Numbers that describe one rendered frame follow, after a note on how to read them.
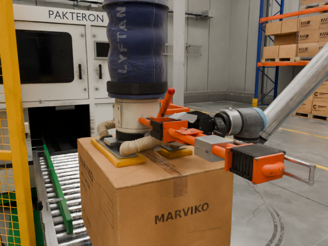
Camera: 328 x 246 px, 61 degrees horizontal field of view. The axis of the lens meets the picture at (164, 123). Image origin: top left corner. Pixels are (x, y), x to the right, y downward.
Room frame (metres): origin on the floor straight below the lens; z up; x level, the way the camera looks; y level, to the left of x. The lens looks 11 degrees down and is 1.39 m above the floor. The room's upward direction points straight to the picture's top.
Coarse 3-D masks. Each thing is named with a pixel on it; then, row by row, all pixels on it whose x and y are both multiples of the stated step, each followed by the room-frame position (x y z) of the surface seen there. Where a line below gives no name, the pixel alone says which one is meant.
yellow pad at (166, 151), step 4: (164, 148) 0.99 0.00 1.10; (168, 148) 0.97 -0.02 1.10; (172, 148) 0.97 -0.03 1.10; (176, 148) 0.97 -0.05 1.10; (180, 148) 0.98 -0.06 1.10; (184, 148) 0.99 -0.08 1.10; (160, 152) 0.98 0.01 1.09; (164, 152) 0.96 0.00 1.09; (168, 152) 0.94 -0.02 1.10; (172, 152) 0.94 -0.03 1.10; (176, 152) 0.94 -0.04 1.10; (180, 152) 0.95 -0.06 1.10; (184, 152) 0.96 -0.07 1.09; (188, 152) 0.96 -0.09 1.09; (168, 156) 0.93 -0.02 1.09; (172, 156) 0.93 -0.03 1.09; (176, 156) 0.94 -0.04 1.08; (180, 156) 0.95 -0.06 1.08
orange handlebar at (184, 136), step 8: (168, 112) 1.15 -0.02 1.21; (176, 112) 1.17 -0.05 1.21; (144, 120) 0.93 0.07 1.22; (184, 128) 0.79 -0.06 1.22; (192, 128) 0.77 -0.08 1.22; (176, 136) 0.74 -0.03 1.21; (184, 136) 0.70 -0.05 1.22; (192, 136) 0.74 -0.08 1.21; (200, 136) 0.71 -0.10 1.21; (184, 144) 0.70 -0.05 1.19; (192, 144) 0.67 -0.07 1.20; (232, 144) 0.61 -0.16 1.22; (216, 152) 0.58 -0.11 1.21; (224, 152) 0.57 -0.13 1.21; (264, 168) 0.47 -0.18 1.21; (272, 168) 0.47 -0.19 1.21; (280, 168) 0.47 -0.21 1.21
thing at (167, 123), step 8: (152, 120) 0.84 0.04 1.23; (160, 120) 0.86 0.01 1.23; (168, 120) 0.87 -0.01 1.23; (176, 120) 0.88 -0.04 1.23; (184, 120) 0.82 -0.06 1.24; (152, 128) 0.85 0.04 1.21; (160, 128) 0.78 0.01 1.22; (168, 128) 0.78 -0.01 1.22; (176, 128) 0.80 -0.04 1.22; (152, 136) 0.83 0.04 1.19; (160, 136) 0.78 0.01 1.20; (168, 136) 0.78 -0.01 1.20
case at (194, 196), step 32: (96, 160) 0.91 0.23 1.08; (160, 160) 0.91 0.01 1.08; (192, 160) 0.91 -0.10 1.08; (96, 192) 0.90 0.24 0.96; (128, 192) 0.70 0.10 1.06; (160, 192) 0.74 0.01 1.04; (192, 192) 0.79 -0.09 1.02; (224, 192) 0.85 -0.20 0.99; (96, 224) 0.93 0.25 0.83; (128, 224) 0.70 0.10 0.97; (160, 224) 0.74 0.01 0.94; (192, 224) 0.79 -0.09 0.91; (224, 224) 0.85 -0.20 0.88
